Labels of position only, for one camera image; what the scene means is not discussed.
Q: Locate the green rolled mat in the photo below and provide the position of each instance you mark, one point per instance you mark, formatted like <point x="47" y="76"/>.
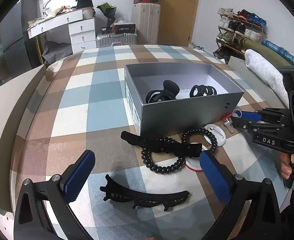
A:
<point x="262" y="50"/>

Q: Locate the white sneakers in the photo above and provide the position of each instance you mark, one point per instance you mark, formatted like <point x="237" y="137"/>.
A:
<point x="195" y="46"/>

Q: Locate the beige bed board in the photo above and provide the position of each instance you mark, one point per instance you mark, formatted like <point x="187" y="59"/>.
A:
<point x="12" y="105"/>

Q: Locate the desk clutter pile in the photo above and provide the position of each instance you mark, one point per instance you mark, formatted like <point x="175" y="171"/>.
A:
<point x="54" y="11"/>

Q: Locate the white round pin badge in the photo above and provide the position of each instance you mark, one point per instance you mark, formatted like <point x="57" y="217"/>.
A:
<point x="218" y="136"/>

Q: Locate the white suitcase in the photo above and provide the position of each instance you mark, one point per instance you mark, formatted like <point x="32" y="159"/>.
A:
<point x="147" y="22"/>

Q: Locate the white ribbed container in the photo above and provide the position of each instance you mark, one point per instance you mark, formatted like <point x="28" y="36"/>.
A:
<point x="88" y="13"/>

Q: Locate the grey box lid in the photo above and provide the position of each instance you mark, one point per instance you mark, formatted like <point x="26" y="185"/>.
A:
<point x="237" y="62"/>

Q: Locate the silver suitcase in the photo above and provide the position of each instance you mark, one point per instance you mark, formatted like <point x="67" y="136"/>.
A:
<point x="117" y="40"/>

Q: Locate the dark cloth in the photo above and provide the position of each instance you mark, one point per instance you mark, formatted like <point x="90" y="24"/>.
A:
<point x="54" y="52"/>

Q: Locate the checkered blanket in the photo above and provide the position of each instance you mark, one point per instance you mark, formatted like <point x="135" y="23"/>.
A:
<point x="87" y="105"/>

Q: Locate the white vanity desk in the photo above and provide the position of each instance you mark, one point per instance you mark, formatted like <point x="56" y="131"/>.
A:
<point x="82" y="30"/>

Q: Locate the wooden door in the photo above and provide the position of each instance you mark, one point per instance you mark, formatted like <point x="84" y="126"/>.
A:
<point x="179" y="12"/>

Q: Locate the person's right hand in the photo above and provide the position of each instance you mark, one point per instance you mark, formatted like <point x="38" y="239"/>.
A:
<point x="285" y="166"/>

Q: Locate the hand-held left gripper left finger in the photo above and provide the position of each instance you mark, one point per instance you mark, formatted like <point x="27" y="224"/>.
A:
<point x="79" y="176"/>

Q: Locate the shoe rack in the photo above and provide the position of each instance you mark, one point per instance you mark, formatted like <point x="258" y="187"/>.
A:
<point x="227" y="30"/>

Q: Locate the grey cardboard box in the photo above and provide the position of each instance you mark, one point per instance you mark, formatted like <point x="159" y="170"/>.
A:
<point x="177" y="115"/>

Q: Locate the black alligator hair clip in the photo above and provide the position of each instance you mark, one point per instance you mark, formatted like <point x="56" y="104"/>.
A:
<point x="147" y="141"/>

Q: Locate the blue plaid cloth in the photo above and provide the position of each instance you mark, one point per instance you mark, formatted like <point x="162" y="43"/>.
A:
<point x="287" y="52"/>

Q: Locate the red rimmed round badge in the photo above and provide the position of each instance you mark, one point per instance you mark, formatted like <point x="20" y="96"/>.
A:
<point x="193" y="164"/>

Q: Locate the small black hair claw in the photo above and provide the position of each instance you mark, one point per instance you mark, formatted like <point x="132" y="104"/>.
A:
<point x="162" y="92"/>

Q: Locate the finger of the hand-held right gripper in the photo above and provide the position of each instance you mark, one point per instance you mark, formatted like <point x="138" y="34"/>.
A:
<point x="248" y="115"/>
<point x="242" y="125"/>

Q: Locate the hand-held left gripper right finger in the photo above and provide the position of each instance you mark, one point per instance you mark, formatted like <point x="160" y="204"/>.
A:
<point x="214" y="177"/>

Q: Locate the small black box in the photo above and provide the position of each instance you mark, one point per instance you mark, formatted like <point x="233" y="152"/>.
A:
<point x="105" y="29"/>

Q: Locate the black wrapped flower bouquet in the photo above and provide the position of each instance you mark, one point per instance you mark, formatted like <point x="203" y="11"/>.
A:
<point x="107" y="10"/>

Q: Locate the grey refrigerator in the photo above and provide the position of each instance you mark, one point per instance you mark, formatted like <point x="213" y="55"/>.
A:
<point x="29" y="25"/>

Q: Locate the white folded blanket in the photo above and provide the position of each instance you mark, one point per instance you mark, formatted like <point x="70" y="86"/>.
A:
<point x="264" y="72"/>

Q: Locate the large black hair claw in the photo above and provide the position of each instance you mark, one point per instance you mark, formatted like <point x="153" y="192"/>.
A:
<point x="147" y="200"/>

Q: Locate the row of shoes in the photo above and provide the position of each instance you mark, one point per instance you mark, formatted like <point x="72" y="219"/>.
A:
<point x="247" y="17"/>

